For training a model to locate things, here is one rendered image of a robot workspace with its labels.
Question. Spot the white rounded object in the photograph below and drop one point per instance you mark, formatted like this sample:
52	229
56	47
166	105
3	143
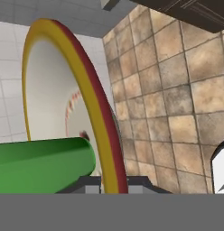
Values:
220	171

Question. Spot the white bowl with yellow rim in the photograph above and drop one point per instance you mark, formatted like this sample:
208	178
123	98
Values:
95	99

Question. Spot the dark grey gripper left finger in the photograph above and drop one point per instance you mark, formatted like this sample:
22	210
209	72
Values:
88	184

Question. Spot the dark brown wall cupboard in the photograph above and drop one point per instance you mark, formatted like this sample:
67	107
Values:
189	12

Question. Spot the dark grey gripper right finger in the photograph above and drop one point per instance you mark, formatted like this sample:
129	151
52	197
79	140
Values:
141	183

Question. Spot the green cup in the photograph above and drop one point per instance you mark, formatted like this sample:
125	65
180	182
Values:
38	165

